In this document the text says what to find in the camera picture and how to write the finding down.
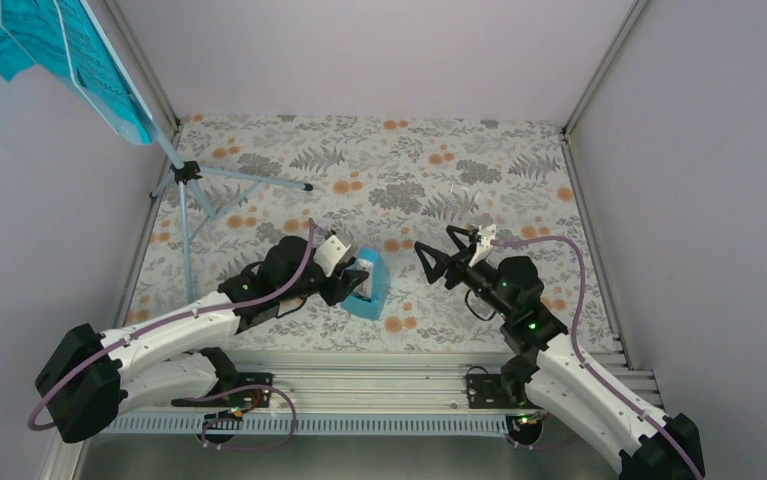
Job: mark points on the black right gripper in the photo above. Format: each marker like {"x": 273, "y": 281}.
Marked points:
{"x": 457, "y": 262}

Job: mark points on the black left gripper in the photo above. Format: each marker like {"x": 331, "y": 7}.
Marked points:
{"x": 339, "y": 288}

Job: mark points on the blue metronome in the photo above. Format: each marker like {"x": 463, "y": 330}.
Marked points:
{"x": 368, "y": 299}

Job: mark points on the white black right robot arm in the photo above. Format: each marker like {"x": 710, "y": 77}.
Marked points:
{"x": 550, "y": 369}

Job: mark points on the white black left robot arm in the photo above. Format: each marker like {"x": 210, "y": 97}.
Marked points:
{"x": 93, "y": 377}

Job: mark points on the floral patterned table mat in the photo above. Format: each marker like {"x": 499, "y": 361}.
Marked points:
{"x": 384, "y": 184}

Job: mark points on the light blue music stand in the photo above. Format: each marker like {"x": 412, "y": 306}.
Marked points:
{"x": 186, "y": 175}

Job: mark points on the blue sheet music pages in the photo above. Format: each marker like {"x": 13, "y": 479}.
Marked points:
{"x": 60, "y": 37}

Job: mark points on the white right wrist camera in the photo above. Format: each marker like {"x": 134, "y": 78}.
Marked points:
{"x": 483, "y": 239}

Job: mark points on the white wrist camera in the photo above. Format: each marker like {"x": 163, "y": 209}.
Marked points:
{"x": 483, "y": 239}
{"x": 332, "y": 252}

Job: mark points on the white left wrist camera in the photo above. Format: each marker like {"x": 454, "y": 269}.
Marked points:
{"x": 332, "y": 252}

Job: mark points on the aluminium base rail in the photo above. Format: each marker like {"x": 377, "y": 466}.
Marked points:
{"x": 337, "y": 393}

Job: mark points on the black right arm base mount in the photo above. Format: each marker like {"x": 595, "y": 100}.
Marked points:
{"x": 485, "y": 391}

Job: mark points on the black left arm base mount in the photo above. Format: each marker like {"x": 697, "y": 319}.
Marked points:
{"x": 248, "y": 390}

